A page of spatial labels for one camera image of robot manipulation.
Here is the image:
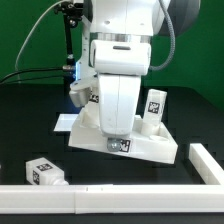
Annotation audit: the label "black cables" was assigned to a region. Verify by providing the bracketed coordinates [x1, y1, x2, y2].
[0, 66, 68, 86]

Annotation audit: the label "white cable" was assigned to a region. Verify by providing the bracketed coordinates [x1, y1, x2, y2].
[14, 0, 72, 84]

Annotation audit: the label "white square tabletop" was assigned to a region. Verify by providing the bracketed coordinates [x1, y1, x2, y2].
[69, 109, 178, 164]

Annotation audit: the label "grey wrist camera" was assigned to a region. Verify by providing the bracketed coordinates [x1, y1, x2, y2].
[69, 78, 98, 107]

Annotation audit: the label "white sheet with tags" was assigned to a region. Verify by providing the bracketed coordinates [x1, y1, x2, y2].
[54, 114, 78, 132]

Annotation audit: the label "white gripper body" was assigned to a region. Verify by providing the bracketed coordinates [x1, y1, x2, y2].
[98, 74, 141, 138]

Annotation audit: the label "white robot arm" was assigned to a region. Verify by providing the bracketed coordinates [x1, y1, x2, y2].
[70, 0, 201, 152]

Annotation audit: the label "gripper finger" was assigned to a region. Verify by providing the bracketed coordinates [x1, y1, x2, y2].
[107, 138, 122, 152]

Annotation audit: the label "white L-shaped fence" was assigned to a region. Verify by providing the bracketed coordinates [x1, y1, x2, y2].
[0, 143, 224, 214]

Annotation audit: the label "black camera stand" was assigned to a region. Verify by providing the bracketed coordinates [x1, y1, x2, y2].
[54, 0, 84, 82]

